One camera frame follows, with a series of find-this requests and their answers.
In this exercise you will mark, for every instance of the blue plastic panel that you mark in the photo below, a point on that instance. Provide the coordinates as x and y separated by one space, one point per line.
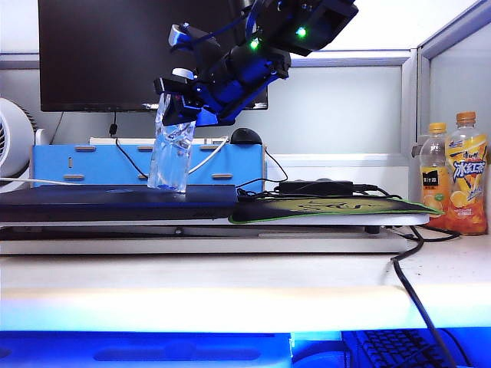
145 350

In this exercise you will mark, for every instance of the white box behind organizer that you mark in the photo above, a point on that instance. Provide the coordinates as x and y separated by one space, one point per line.
126 140

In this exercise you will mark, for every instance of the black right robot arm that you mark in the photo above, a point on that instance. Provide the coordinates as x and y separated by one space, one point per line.
314 23

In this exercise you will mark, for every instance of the white desk fan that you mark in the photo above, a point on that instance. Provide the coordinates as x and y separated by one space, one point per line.
13 142

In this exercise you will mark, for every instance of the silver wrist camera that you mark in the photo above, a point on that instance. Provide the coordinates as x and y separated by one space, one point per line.
178 35

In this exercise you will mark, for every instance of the white desk riser platform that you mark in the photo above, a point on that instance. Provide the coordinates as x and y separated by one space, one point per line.
215 241

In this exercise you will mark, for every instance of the black computer monitor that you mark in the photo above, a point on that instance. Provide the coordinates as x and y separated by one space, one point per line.
107 53

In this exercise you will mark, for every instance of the black green-edged mouse pad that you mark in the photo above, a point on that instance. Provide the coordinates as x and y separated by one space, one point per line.
368 209

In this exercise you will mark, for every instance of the clear mineral water bottle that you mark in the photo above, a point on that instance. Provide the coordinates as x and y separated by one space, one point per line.
169 161

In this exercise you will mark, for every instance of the grey cubicle partition frame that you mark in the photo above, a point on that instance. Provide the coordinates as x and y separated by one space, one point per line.
345 58

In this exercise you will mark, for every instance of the black computer mouse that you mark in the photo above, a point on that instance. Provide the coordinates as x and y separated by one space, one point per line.
245 137

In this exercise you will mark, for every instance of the dark blue flat board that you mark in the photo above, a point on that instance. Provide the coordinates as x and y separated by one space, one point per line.
96 201

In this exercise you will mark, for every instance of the black keyboard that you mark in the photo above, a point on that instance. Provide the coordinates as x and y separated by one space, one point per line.
399 347

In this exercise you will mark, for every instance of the small orange juice bottle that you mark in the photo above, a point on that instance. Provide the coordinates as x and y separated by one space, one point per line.
433 180

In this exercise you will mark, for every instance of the large iced tea bottle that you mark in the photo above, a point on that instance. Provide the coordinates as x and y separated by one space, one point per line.
467 180

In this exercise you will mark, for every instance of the blue plastic monitor stand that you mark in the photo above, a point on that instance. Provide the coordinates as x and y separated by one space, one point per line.
96 163

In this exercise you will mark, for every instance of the black power adapter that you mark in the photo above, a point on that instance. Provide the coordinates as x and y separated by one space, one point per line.
314 187

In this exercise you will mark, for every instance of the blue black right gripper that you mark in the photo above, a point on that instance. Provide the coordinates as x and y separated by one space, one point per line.
238 88

